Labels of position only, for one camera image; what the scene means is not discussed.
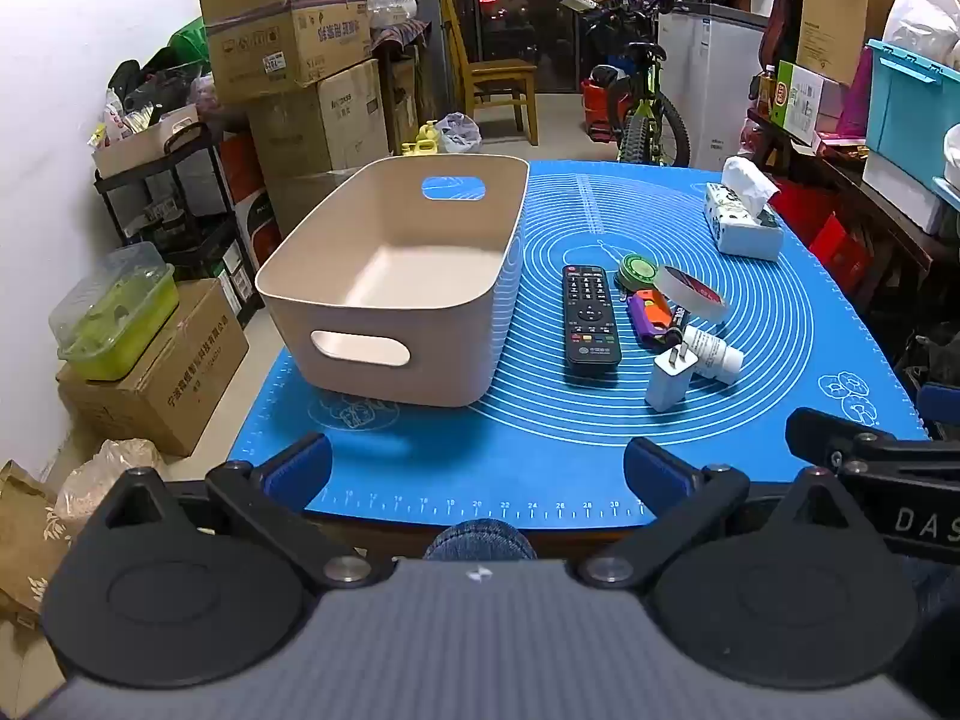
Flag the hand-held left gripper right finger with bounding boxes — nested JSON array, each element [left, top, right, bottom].
[[574, 436, 892, 590]]

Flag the wooden chair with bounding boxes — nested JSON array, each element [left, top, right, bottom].
[[442, 0, 539, 145]]

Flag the small white bottle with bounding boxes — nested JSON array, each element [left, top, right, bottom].
[[679, 326, 745, 383]]

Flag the teal plastic storage box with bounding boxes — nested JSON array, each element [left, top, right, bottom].
[[865, 39, 960, 181]]

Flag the yellow plastic toy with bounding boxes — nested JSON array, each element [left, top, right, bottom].
[[401, 120, 443, 158]]

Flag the table with plaid cloth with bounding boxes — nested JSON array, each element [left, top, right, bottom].
[[371, 15, 434, 128]]

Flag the white charger plug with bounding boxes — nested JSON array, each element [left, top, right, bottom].
[[645, 345, 702, 413]]

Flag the beige plastic storage bin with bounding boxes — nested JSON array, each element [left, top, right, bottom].
[[255, 154, 531, 408]]

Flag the large white plastic bag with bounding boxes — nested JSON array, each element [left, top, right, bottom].
[[883, 0, 960, 68]]

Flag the open printed cardboard box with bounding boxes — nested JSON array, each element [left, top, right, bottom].
[[197, 0, 374, 106]]

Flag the white box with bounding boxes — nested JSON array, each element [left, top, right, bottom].
[[862, 156, 947, 235]]

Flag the red plastic box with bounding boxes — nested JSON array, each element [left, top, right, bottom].
[[581, 79, 623, 140]]

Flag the black remote control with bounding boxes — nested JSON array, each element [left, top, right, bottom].
[[562, 264, 623, 380]]

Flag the black metal shelf rack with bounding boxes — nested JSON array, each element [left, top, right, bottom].
[[94, 120, 263, 308]]

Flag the red gift bags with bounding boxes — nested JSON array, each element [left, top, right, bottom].
[[772, 180, 875, 293]]

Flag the medium plain cardboard box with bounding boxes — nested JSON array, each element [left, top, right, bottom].
[[247, 60, 391, 181]]

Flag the clear plastic bag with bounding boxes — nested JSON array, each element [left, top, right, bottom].
[[435, 112, 482, 155]]

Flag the white chest freezer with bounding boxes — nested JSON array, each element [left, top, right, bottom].
[[658, 4, 770, 170]]

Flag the green container with clear lid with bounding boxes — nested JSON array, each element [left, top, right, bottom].
[[49, 241, 181, 382]]

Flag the green black bicycle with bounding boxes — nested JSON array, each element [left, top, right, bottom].
[[559, 0, 691, 166]]

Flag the green white carton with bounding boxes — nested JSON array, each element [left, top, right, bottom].
[[769, 60, 845, 147]]

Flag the flat cardboard sheet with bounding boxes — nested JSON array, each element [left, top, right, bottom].
[[795, 0, 907, 87]]

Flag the blue silicone baking mat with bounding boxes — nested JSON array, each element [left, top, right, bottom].
[[227, 157, 925, 530]]

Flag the person's jeans knee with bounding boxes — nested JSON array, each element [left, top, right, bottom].
[[424, 517, 537, 562]]

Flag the white tape roll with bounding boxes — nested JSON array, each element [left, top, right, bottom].
[[652, 266, 730, 323]]

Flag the translucent filled plastic bag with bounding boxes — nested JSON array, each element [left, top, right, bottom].
[[56, 439, 170, 533]]

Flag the low brown cardboard box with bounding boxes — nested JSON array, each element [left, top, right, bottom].
[[56, 279, 250, 458]]

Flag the white tissue pack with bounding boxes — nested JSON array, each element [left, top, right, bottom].
[[703, 155, 785, 262]]

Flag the green round tin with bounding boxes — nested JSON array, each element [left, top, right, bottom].
[[616, 253, 659, 292]]

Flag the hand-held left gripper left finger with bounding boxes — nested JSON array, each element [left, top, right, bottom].
[[75, 433, 391, 590]]

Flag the magenta gift bag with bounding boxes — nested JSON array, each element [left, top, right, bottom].
[[836, 45, 875, 137]]

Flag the purple orange plastic toy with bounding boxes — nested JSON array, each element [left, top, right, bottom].
[[627, 291, 674, 350]]

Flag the dark wooden side table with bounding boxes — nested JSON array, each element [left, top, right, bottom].
[[746, 109, 960, 331]]

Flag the brown paper bag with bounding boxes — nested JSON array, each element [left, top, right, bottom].
[[0, 461, 76, 620]]

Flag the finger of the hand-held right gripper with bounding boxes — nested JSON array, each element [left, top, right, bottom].
[[786, 407, 912, 479]]

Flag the dark glass door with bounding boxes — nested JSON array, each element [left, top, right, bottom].
[[444, 0, 582, 95]]

